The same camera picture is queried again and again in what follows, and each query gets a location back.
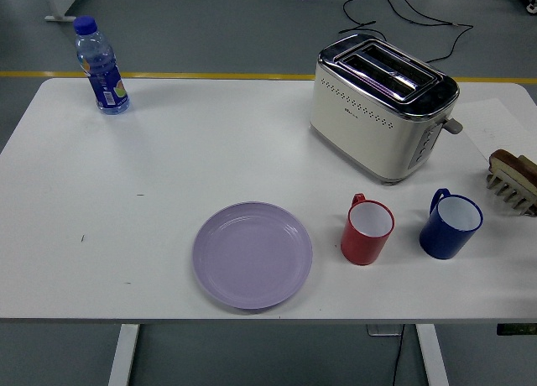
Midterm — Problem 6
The cream and chrome toaster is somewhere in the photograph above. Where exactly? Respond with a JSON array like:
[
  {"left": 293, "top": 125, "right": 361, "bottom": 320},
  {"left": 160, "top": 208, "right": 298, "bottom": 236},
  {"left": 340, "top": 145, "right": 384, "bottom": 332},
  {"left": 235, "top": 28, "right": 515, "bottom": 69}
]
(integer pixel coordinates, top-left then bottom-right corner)
[{"left": 309, "top": 33, "right": 465, "bottom": 186}]

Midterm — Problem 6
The seeded bread slice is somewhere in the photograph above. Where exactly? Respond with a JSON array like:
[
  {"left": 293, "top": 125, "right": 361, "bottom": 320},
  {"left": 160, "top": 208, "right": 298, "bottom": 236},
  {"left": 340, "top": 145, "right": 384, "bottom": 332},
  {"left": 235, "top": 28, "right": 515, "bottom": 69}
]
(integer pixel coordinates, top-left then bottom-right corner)
[{"left": 488, "top": 149, "right": 537, "bottom": 185}]

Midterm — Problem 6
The purple round plate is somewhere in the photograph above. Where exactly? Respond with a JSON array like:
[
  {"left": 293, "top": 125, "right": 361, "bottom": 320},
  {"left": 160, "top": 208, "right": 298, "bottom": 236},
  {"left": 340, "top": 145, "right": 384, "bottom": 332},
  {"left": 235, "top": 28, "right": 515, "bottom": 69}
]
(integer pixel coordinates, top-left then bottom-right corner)
[{"left": 191, "top": 201, "right": 314, "bottom": 311}]

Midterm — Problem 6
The red mug white inside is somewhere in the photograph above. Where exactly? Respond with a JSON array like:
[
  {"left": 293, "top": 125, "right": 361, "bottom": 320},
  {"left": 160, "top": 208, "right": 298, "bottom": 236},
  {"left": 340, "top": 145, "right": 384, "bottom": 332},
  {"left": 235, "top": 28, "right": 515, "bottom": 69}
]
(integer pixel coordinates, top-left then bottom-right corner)
[{"left": 340, "top": 192, "right": 396, "bottom": 267}]

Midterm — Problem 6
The blue mug white inside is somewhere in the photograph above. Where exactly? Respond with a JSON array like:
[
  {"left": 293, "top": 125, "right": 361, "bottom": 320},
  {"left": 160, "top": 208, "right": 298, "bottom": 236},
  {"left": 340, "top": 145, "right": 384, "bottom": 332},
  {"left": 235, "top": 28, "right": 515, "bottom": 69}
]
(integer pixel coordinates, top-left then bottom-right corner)
[{"left": 419, "top": 187, "right": 484, "bottom": 260}]

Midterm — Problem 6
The grey box under table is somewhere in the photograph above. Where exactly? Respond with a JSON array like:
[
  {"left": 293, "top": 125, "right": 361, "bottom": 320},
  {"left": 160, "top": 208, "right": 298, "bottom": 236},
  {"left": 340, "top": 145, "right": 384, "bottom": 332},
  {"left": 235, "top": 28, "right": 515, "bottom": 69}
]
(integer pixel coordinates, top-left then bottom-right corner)
[{"left": 367, "top": 323, "right": 404, "bottom": 336}]

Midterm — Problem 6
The clear water bottle blue label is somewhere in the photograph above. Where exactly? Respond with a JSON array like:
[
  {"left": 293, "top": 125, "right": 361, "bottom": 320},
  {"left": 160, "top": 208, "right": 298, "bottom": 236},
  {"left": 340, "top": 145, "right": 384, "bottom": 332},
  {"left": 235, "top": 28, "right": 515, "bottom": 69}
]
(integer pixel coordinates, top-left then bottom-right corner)
[{"left": 73, "top": 15, "right": 131, "bottom": 117}]

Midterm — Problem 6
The white table leg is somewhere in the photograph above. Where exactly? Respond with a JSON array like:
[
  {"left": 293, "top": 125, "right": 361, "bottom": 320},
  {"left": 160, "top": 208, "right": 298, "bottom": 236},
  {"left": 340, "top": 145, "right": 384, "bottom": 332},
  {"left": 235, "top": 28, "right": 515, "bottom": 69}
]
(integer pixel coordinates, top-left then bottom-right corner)
[
  {"left": 414, "top": 323, "right": 451, "bottom": 386},
  {"left": 107, "top": 323, "right": 140, "bottom": 386}
]

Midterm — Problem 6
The silver metal toast rack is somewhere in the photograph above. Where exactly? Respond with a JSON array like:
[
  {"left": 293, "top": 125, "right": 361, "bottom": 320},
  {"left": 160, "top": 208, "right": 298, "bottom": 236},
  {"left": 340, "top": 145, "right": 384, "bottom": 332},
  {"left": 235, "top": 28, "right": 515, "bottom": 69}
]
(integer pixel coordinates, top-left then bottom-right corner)
[{"left": 485, "top": 172, "right": 537, "bottom": 217}]

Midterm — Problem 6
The white background desk leg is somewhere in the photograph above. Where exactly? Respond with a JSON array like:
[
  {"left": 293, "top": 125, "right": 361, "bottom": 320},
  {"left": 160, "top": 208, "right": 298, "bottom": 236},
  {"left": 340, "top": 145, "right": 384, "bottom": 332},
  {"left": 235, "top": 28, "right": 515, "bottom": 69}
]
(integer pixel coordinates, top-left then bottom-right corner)
[{"left": 37, "top": 0, "right": 77, "bottom": 23}]

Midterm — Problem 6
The black floor cable with plug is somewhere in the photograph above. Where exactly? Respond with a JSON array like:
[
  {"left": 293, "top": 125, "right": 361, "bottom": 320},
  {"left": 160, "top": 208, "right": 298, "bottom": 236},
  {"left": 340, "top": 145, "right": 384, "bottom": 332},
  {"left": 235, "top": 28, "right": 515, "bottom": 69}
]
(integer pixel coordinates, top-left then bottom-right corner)
[{"left": 337, "top": 0, "right": 389, "bottom": 41}]

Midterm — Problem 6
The black cable under table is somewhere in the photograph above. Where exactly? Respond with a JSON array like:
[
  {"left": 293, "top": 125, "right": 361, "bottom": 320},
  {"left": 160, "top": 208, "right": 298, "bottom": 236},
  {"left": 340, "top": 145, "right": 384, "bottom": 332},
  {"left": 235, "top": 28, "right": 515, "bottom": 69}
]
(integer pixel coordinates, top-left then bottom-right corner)
[{"left": 392, "top": 325, "right": 404, "bottom": 386}]

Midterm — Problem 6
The long black floor cable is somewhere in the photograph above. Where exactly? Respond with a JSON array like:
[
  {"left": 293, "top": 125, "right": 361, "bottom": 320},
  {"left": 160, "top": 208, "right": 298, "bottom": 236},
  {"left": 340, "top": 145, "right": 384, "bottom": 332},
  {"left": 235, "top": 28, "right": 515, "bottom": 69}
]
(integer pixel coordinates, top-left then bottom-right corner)
[{"left": 371, "top": 0, "right": 476, "bottom": 64}]

